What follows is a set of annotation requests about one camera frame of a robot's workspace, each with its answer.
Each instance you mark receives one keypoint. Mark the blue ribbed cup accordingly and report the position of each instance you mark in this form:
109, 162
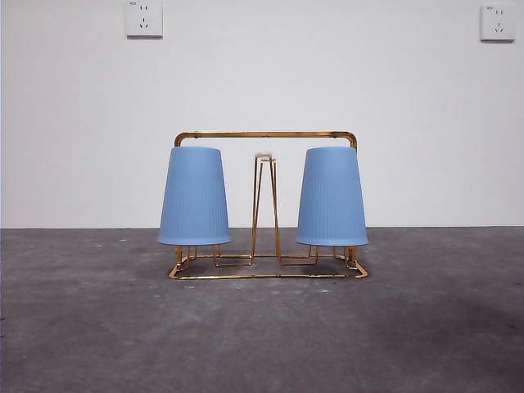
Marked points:
194, 196
331, 196

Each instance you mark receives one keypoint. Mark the white wall socket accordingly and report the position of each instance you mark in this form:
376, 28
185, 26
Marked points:
143, 18
497, 23

